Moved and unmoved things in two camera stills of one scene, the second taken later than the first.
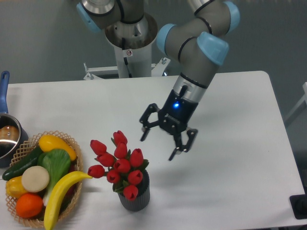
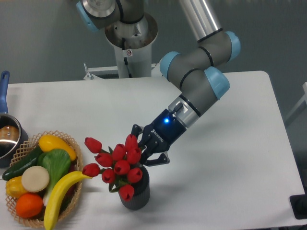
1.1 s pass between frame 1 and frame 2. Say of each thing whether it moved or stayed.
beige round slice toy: stayed
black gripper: moved
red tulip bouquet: moved
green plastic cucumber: stayed
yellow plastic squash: stayed
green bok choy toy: stayed
